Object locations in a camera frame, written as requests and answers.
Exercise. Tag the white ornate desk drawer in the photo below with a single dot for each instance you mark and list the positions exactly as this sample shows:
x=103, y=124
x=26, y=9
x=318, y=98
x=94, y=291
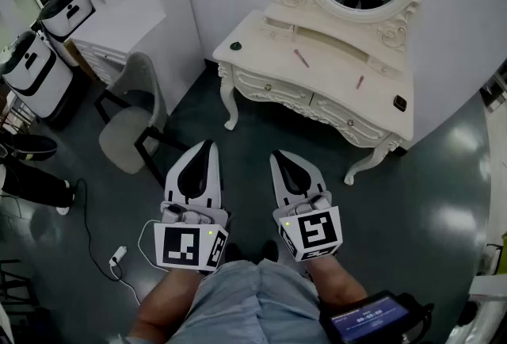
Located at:
x=348, y=120
x=273, y=86

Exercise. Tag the pink lipstick tube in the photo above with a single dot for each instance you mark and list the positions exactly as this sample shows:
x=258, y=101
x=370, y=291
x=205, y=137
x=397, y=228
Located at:
x=360, y=82
x=301, y=58

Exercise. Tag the person's left forearm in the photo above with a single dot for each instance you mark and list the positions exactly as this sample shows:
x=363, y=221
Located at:
x=158, y=303

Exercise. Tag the person's shoe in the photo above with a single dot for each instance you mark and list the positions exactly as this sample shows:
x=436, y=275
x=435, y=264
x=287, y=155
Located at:
x=233, y=253
x=63, y=210
x=271, y=250

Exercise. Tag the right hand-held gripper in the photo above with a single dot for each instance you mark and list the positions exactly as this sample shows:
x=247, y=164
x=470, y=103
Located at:
x=313, y=233

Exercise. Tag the white cluttered storage rack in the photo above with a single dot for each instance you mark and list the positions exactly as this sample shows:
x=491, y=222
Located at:
x=483, y=322

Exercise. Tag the white low cabinet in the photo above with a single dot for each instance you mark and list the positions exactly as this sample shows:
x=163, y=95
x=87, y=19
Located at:
x=119, y=29

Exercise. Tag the small dark green knob object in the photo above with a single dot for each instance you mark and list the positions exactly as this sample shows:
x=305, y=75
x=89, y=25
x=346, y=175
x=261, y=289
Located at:
x=235, y=46

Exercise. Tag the white side table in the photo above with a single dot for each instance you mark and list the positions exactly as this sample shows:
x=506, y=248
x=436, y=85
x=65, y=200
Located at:
x=489, y=287

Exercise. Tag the person's right forearm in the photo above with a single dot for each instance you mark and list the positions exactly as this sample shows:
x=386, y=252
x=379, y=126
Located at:
x=336, y=283

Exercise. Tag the person's light blue shirt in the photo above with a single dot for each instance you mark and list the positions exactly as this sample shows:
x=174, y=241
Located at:
x=245, y=303

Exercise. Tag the white power strip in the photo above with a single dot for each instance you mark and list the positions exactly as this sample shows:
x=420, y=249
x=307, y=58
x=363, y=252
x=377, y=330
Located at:
x=118, y=255

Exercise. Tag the grey chair black legs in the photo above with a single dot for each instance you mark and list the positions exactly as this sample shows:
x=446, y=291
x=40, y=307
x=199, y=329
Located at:
x=119, y=140

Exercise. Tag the person's left shoe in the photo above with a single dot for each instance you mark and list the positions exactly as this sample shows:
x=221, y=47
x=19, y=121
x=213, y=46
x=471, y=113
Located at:
x=233, y=253

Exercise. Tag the white rounded machine black trim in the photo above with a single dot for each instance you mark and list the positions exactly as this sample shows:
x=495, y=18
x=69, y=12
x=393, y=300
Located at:
x=65, y=17
x=35, y=77

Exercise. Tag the black wrist-worn screen device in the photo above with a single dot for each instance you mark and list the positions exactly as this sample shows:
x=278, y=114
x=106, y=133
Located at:
x=368, y=318

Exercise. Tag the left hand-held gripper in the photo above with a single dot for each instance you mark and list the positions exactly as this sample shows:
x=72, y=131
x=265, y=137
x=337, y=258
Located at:
x=178, y=243

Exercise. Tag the white ornate dressing table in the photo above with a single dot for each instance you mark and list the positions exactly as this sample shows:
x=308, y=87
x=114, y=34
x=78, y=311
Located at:
x=328, y=69

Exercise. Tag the small black compact case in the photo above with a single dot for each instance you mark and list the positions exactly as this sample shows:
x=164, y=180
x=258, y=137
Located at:
x=400, y=103

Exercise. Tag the person's right shoe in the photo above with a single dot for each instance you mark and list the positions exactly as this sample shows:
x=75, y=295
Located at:
x=271, y=250

